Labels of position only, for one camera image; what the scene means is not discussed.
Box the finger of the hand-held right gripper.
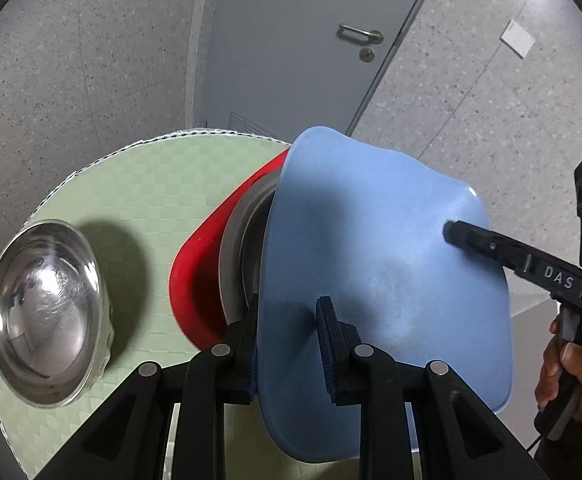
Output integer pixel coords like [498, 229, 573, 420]
[443, 219, 582, 302]

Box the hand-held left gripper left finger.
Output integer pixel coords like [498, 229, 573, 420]
[36, 301, 262, 480]

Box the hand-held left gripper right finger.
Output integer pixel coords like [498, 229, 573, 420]
[315, 296, 552, 480]

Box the red plate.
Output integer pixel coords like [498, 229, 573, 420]
[169, 146, 292, 352]

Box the blue plate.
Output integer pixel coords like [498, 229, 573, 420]
[257, 126, 516, 461]

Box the steel plate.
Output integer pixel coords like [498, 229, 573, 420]
[219, 172, 284, 330]

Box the green checkered placemat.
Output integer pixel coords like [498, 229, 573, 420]
[0, 130, 422, 480]

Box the steel bowl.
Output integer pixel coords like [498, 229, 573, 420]
[0, 220, 115, 407]

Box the door vent grille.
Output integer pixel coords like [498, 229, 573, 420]
[228, 112, 268, 137]

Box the grey door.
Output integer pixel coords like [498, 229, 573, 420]
[203, 0, 448, 137]

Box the black cable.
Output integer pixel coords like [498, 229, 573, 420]
[531, 410, 548, 458]

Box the white wall paper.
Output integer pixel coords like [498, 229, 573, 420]
[501, 20, 534, 59]

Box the metal door handle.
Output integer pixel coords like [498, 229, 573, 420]
[338, 23, 384, 44]

